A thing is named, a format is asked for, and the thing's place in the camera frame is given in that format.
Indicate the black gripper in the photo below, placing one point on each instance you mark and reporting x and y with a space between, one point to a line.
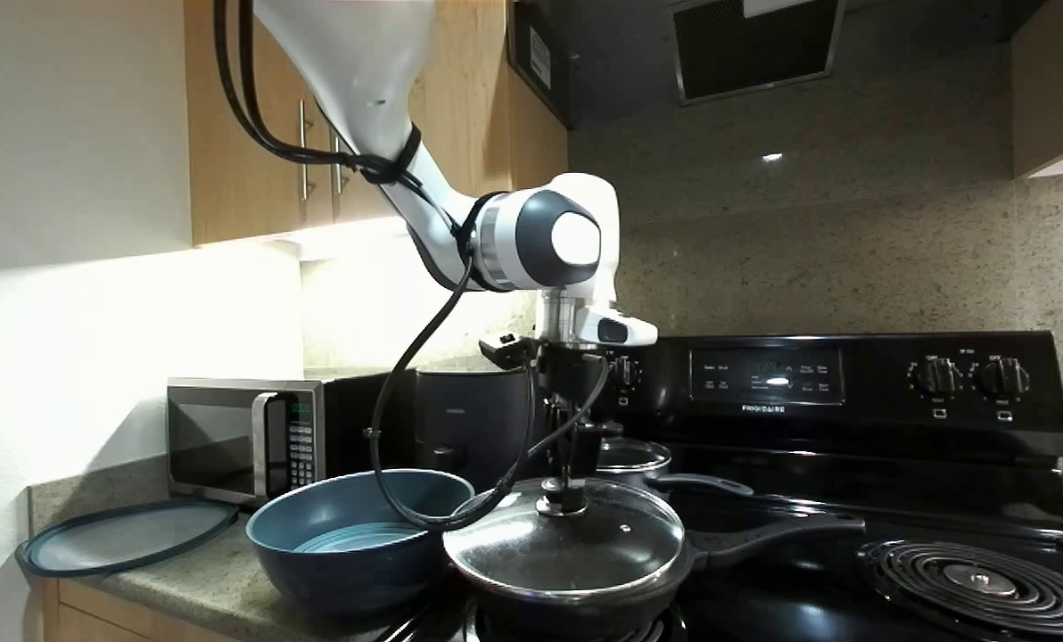
574 387

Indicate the blue bowl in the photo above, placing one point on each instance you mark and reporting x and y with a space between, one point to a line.
320 574

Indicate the black cast iron skillet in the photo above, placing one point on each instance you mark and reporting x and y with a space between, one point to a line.
732 502

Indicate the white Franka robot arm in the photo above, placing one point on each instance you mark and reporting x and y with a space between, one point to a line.
519 237

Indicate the black coil burner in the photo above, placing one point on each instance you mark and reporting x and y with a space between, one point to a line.
982 584

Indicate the black range hood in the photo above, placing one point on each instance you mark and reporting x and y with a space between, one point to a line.
756 49

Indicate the wooden corner wall cabinet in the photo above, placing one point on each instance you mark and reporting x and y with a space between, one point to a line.
1052 82

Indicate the dark oval tray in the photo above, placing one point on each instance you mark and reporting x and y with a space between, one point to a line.
126 536

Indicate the glass lid with steel knob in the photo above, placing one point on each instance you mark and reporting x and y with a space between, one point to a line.
555 546

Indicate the stainless steel microwave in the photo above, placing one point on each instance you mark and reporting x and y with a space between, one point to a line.
229 439

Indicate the small black pot with lid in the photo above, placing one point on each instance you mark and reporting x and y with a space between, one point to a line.
633 456

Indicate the wooden base cabinet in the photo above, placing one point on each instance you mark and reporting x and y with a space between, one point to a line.
91 617

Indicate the black frying pan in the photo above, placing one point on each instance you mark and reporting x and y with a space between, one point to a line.
783 536

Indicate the black electric stove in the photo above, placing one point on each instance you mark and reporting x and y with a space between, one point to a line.
852 403

